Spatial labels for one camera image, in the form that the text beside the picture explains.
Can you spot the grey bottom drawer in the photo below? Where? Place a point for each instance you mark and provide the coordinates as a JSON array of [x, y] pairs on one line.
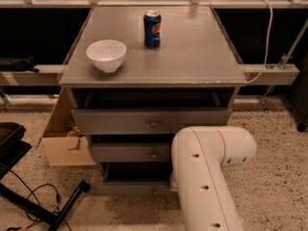
[[135, 178]]

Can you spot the grey drawer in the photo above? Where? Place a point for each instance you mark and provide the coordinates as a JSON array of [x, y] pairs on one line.
[[131, 152], [135, 178], [143, 121]]

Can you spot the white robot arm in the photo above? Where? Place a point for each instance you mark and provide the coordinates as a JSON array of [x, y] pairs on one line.
[[198, 154]]

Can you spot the grey drawer cabinet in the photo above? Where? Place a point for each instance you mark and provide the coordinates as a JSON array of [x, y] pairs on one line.
[[193, 68]]

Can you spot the grey top drawer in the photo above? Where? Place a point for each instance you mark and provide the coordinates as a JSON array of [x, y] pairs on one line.
[[143, 121]]

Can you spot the grey middle drawer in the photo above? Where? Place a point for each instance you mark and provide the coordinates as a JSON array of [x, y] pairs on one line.
[[131, 152]]

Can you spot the white bowl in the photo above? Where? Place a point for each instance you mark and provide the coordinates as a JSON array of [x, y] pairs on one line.
[[107, 55]]

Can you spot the blue Pepsi can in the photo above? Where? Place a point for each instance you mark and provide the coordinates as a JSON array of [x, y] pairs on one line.
[[152, 27]]

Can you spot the brown cardboard box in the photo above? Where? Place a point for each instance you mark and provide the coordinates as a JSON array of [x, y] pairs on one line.
[[62, 140]]

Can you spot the black stand base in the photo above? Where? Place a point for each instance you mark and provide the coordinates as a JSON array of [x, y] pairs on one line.
[[12, 150]]

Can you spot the black cloth on rail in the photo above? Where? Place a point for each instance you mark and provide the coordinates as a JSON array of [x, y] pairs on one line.
[[17, 64]]

